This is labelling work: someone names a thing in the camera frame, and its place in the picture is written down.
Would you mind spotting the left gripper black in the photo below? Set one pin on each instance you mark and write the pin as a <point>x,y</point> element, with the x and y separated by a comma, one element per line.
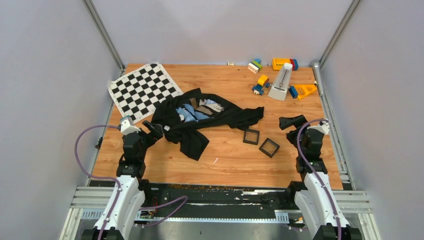
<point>155,134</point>

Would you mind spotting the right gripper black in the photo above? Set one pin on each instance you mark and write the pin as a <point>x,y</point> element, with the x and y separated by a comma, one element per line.
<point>298,121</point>

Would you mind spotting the black printed t-shirt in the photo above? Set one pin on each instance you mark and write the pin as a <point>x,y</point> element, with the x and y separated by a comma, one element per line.
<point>183,116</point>

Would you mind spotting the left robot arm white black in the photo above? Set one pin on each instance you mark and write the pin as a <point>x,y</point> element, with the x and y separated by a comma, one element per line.
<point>128,194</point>

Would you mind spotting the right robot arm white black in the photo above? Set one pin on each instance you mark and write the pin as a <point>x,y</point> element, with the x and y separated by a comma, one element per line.
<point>313,194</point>

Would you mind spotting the orange triangular toy piece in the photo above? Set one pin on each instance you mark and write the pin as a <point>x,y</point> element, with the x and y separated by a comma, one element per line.
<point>304,90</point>

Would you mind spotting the blue toy block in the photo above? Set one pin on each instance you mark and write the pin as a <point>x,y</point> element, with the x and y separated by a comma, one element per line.
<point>293,92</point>

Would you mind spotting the black white checkerboard mat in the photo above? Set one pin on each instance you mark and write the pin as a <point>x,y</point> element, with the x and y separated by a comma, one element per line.
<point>138,93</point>

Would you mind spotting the white metronome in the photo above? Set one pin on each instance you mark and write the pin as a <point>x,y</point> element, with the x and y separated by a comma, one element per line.
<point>279,88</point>

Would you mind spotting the blue yellow toy car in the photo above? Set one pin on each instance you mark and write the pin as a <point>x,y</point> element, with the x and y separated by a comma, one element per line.
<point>262,83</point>

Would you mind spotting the red blue toy blocks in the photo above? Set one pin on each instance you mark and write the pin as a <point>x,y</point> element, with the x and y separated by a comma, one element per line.
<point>295,65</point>

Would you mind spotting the grey metal pipe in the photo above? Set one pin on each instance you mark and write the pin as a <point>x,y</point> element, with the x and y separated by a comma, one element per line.
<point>316,68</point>

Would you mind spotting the yellow toy block bin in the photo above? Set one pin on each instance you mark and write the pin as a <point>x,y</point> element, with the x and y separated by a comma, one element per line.
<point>278,63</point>

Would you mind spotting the white green blue block stack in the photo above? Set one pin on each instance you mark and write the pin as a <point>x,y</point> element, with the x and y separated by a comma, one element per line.
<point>255,65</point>

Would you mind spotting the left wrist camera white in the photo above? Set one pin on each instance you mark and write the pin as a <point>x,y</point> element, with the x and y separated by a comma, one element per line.
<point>127,126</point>

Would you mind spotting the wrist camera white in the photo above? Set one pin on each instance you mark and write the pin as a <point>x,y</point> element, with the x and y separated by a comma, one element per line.
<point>323,127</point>
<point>127,126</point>

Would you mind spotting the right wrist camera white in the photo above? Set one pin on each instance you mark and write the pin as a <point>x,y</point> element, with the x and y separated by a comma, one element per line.
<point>323,127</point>

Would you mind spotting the black square frame right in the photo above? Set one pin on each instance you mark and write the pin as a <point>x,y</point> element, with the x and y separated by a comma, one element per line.
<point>269,147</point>

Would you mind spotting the black square frame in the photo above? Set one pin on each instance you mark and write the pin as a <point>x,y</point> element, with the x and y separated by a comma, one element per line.
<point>251,136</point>
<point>269,147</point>

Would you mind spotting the black square frame left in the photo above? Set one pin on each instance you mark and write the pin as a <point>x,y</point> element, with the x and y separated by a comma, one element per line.
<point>251,136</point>

